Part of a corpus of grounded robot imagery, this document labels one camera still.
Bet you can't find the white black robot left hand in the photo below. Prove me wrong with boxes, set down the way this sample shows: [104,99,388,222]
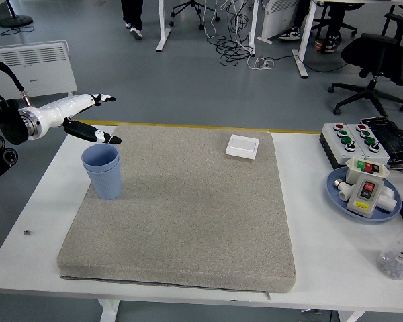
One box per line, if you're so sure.
[36,93,122,144]

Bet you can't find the blue ribbed cup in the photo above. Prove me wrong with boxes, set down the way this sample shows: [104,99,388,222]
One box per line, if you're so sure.
[83,162,123,201]
[81,144,120,172]

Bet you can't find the white push-button control box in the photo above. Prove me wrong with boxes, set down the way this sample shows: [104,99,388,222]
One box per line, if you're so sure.
[345,123,390,165]
[319,123,367,170]

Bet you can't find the white panel heater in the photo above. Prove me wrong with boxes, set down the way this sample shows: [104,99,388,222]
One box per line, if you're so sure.
[0,40,78,101]
[257,0,302,44]

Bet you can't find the black fan stand base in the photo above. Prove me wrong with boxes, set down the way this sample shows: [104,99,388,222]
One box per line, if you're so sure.
[0,0,34,28]

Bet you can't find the person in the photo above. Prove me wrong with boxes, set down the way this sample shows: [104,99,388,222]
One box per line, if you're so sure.
[120,0,144,40]
[279,0,312,42]
[324,3,347,54]

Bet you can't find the white desk leg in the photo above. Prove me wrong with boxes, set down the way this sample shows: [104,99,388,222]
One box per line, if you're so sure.
[155,0,171,52]
[247,0,259,56]

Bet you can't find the black chair base with castors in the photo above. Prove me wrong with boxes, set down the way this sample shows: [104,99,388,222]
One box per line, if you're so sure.
[169,0,221,30]

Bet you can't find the grey-brown cushion mat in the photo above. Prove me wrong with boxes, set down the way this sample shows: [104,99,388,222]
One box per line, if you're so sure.
[56,124,296,294]

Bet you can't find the blue plate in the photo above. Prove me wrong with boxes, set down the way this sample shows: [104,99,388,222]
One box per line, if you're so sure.
[326,167,403,223]

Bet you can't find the white pipe fitting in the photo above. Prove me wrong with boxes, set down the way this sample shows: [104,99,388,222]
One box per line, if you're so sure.
[335,183,354,202]
[375,186,400,214]

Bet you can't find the white table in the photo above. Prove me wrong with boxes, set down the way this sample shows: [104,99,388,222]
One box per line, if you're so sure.
[0,124,403,322]

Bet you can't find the black office chair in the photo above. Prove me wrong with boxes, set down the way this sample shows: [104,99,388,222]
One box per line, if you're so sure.
[327,13,403,117]

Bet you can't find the black tool case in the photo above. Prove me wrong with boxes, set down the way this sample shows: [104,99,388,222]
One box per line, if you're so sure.
[360,116,403,165]

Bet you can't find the clear bottle with red cap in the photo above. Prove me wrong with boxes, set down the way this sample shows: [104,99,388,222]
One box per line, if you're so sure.
[376,217,403,281]

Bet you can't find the black cable tangle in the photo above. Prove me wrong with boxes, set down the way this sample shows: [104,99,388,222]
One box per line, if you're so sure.
[216,0,256,66]

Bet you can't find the white wall switch plate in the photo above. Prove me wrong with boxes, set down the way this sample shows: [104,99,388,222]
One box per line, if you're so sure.
[225,134,260,161]

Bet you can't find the white power adapter with cable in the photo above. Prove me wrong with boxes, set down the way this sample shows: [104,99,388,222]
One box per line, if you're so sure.
[247,56,275,71]

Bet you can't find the white three-button switch box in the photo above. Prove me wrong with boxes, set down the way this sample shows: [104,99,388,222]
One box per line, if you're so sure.
[344,157,390,184]

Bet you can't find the grey two-button power switch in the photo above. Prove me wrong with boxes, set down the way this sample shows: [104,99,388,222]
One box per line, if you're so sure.
[346,174,386,219]

